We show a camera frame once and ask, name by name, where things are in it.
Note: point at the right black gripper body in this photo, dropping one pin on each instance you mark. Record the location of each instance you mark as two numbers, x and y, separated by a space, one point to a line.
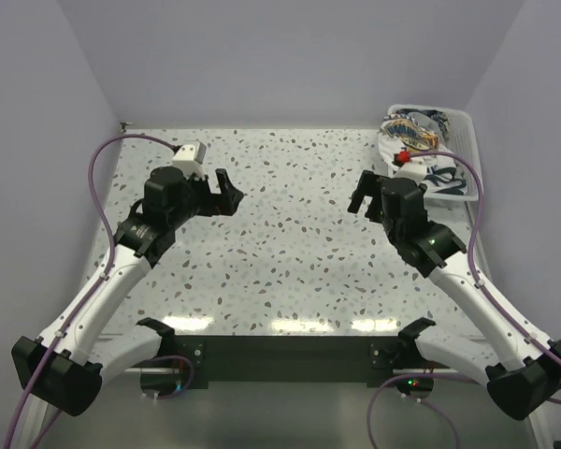
388 223

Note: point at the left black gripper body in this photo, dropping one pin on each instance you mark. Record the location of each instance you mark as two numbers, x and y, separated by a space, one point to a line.
194 204

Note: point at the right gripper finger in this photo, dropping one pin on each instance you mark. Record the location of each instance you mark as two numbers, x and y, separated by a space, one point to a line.
375 209
366 186

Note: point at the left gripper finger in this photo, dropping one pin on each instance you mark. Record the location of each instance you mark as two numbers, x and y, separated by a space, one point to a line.
229 198
201 187

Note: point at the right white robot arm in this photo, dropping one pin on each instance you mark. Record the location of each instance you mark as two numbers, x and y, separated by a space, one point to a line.
521 370

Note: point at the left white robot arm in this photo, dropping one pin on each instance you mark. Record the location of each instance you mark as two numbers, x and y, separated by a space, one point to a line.
57 366

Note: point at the white plastic laundry basket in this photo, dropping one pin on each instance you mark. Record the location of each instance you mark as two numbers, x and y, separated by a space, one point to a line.
462 143

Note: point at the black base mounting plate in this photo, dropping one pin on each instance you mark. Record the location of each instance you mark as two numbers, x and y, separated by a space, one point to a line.
294 359

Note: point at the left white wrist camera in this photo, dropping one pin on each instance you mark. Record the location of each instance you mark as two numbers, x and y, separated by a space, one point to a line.
189 159

